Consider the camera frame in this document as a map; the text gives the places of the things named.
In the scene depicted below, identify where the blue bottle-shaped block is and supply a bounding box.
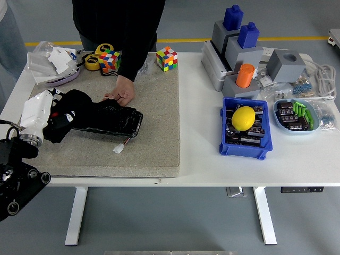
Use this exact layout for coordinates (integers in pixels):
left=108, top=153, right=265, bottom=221
left=236, top=21, right=260, bottom=49
left=222, top=4, right=244, bottom=31

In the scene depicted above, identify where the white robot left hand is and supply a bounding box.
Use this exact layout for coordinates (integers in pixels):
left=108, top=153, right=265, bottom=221
left=20, top=88, right=77, bottom=138

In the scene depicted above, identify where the grey-brown mat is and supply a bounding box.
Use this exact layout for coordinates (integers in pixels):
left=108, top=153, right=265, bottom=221
left=26, top=52, right=181, bottom=179

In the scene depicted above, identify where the clear bag of screws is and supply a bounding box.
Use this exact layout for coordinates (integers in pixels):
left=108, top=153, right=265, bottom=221
left=136, top=56, right=157, bottom=77

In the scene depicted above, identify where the white table leg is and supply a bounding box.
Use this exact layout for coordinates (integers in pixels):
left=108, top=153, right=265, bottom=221
left=64, top=186, right=89, bottom=247
left=252, top=186, right=278, bottom=245

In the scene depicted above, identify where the black film-wrapped panel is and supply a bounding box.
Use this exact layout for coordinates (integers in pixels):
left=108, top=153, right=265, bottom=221
left=73, top=99, right=143, bottom=139

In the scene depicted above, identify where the white cart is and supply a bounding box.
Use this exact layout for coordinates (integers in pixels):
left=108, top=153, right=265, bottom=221
left=327, top=28, right=340, bottom=50

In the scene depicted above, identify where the clear bag with plug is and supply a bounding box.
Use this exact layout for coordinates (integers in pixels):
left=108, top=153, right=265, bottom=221
left=259, top=81, right=295, bottom=104

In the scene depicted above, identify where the grey junction box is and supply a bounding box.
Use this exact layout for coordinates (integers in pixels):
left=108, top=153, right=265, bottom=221
left=200, top=40, right=236, bottom=92

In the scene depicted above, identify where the black table control panel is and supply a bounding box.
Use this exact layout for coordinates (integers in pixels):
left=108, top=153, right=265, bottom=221
left=280, top=186, right=326, bottom=193

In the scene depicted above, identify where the colourful puzzle cube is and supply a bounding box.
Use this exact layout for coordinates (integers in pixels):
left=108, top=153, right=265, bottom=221
left=99, top=49, right=122, bottom=74
left=155, top=46, right=179, bottom=72

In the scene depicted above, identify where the orange cylinder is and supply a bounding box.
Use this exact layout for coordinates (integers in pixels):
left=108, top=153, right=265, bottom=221
left=235, top=63, right=256, bottom=89

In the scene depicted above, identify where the person's left hand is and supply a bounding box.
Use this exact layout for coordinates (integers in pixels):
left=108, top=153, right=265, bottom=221
left=103, top=74, right=135, bottom=106

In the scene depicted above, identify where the white plastic box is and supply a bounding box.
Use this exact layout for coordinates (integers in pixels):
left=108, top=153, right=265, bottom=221
left=26, top=51, right=58, bottom=78

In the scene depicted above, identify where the blue plastic bin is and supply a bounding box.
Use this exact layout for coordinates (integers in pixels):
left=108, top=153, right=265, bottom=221
left=219, top=96, right=274, bottom=160

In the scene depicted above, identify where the small white adapter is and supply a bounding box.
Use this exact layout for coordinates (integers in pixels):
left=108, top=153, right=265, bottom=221
left=256, top=69, right=273, bottom=88

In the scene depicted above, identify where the yellow tape measure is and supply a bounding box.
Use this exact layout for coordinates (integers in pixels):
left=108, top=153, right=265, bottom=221
left=95, top=43, right=115, bottom=57
left=84, top=54, right=101, bottom=71

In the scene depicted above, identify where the black rag with red patch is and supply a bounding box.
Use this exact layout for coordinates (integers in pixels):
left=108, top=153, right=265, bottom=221
left=44, top=89, right=107, bottom=144

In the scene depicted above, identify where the person in background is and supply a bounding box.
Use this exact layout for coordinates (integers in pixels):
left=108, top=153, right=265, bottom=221
left=0, top=0, right=29, bottom=80

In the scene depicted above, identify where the bag of blue resistors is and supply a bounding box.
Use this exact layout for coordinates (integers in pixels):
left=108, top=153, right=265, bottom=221
left=291, top=75, right=318, bottom=98

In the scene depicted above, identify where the grey block with round hole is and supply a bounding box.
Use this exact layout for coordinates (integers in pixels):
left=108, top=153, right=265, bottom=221
left=221, top=74, right=261, bottom=100
left=266, top=49, right=307, bottom=83

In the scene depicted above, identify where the grey block with slot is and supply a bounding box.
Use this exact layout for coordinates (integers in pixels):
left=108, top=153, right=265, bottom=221
left=211, top=20, right=241, bottom=55
left=224, top=36, right=264, bottom=74

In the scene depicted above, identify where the white power cable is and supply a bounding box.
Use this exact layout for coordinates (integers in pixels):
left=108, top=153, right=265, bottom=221
left=301, top=54, right=338, bottom=101

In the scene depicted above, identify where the white connector with wires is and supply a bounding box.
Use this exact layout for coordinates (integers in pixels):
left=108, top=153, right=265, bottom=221
left=112, top=137, right=131, bottom=155

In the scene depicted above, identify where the clear plastic bag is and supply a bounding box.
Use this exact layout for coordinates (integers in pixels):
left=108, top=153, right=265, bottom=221
left=31, top=40, right=63, bottom=56

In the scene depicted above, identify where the bag of small blue parts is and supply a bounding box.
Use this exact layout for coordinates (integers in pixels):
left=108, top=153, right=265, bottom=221
left=309, top=100, right=337, bottom=131

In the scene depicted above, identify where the yellow lemon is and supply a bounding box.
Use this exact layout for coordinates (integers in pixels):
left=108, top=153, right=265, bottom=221
left=231, top=106, right=257, bottom=132

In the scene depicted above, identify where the purple tray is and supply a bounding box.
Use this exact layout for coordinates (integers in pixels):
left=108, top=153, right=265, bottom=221
left=44, top=66, right=81, bottom=88

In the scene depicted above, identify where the light blue dish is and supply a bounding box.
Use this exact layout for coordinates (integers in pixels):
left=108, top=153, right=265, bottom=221
left=273, top=98, right=320, bottom=136

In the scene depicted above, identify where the metal bracket under table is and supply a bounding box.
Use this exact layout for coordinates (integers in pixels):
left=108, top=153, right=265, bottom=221
left=225, top=186, right=249, bottom=198

